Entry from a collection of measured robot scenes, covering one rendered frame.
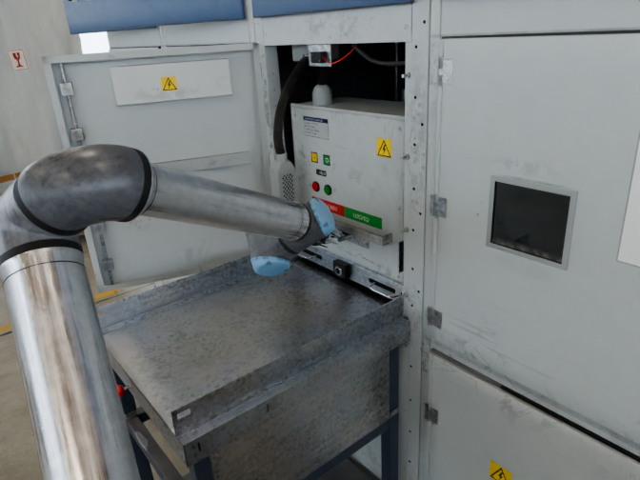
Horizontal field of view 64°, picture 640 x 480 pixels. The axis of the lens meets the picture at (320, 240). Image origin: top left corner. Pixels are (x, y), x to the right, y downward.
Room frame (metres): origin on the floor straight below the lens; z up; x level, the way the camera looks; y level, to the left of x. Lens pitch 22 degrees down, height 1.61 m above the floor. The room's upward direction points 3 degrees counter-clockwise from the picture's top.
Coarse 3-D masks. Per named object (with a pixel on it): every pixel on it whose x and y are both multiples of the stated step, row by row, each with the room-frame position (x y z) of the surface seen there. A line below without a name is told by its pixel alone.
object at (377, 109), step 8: (344, 96) 1.81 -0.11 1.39; (296, 104) 1.65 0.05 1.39; (304, 104) 1.64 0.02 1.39; (336, 104) 1.63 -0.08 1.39; (344, 104) 1.62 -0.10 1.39; (352, 104) 1.60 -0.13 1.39; (360, 104) 1.59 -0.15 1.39; (368, 104) 1.59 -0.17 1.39; (376, 104) 1.57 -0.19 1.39; (384, 104) 1.56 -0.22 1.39; (392, 104) 1.55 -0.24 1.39; (400, 104) 1.54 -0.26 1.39; (352, 112) 1.45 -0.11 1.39; (360, 112) 1.42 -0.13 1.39; (368, 112) 1.40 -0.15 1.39; (376, 112) 1.38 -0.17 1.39; (384, 112) 1.40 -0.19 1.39; (392, 112) 1.39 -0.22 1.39; (400, 112) 1.39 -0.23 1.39; (296, 184) 1.68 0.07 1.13; (344, 232) 1.52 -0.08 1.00
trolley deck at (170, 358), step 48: (240, 288) 1.48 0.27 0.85; (288, 288) 1.46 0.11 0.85; (336, 288) 1.44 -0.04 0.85; (144, 336) 1.22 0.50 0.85; (192, 336) 1.21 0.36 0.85; (240, 336) 1.19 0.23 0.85; (288, 336) 1.18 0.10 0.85; (384, 336) 1.15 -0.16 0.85; (144, 384) 1.01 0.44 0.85; (192, 384) 1.00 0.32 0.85; (288, 384) 0.98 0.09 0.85; (192, 432) 0.84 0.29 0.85; (240, 432) 0.88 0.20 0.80
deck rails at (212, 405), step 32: (160, 288) 1.39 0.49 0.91; (192, 288) 1.45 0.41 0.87; (224, 288) 1.48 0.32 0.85; (128, 320) 1.31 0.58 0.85; (352, 320) 1.13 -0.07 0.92; (384, 320) 1.20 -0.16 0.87; (288, 352) 1.00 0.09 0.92; (320, 352) 1.06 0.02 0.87; (224, 384) 0.90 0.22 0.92; (256, 384) 0.94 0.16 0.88; (192, 416) 0.85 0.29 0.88
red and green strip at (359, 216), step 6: (312, 198) 1.61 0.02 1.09; (330, 204) 1.54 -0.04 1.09; (336, 204) 1.52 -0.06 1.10; (330, 210) 1.54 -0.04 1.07; (336, 210) 1.52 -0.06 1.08; (342, 210) 1.49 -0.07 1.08; (348, 210) 1.47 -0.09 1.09; (354, 210) 1.45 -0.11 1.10; (348, 216) 1.47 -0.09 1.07; (354, 216) 1.45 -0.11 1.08; (360, 216) 1.43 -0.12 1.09; (366, 216) 1.41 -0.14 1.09; (372, 216) 1.39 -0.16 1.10; (360, 222) 1.43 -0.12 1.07; (366, 222) 1.41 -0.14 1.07; (372, 222) 1.39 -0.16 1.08; (378, 222) 1.37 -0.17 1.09; (378, 228) 1.37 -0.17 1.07
